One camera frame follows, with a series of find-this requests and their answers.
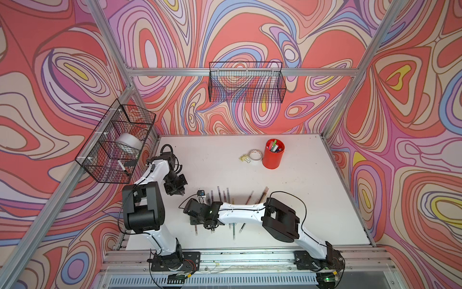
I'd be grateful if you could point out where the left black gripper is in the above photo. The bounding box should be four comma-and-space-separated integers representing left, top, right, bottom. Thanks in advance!
162, 174, 187, 196

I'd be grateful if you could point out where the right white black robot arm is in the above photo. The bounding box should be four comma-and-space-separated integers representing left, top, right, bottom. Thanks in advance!
179, 197, 346, 272

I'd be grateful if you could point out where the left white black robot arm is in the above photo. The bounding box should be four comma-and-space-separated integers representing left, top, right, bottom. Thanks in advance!
121, 144, 187, 271

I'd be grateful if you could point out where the dark capped pencil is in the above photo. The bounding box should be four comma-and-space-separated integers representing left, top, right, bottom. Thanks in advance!
217, 186, 223, 202

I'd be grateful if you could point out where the white marker in basket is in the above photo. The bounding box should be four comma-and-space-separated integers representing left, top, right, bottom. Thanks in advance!
117, 160, 129, 175

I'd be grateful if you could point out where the yellow black capped pencil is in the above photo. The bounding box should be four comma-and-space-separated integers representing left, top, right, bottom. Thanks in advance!
256, 187, 269, 204

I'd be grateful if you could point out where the white tape roll in basket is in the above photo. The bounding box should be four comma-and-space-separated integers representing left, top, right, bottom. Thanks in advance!
115, 132, 143, 154

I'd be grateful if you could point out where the yellow binder clip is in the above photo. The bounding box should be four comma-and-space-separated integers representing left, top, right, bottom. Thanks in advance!
239, 154, 251, 163

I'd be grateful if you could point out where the clear tape roll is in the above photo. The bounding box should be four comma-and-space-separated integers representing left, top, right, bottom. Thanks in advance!
248, 149, 263, 164

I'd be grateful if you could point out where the red pen cup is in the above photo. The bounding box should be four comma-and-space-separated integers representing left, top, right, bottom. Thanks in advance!
262, 138, 285, 169

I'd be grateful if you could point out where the green marker in cup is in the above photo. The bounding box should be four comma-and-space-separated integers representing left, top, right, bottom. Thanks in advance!
271, 140, 277, 152

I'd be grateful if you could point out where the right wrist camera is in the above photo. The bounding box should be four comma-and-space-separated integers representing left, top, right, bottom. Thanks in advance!
197, 190, 206, 204

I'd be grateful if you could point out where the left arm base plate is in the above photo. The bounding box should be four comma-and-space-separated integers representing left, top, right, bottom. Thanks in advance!
148, 251, 201, 273

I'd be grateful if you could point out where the black wire basket left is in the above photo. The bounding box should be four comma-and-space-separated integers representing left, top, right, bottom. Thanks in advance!
75, 100, 156, 184

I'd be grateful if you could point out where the black wire basket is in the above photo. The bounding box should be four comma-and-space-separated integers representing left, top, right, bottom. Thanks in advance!
75, 100, 156, 184
208, 60, 287, 104

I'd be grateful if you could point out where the black wire basket rear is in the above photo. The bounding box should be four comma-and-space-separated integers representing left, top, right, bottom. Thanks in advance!
208, 60, 287, 104

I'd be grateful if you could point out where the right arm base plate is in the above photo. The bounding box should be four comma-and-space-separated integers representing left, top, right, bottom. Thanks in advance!
294, 250, 345, 272

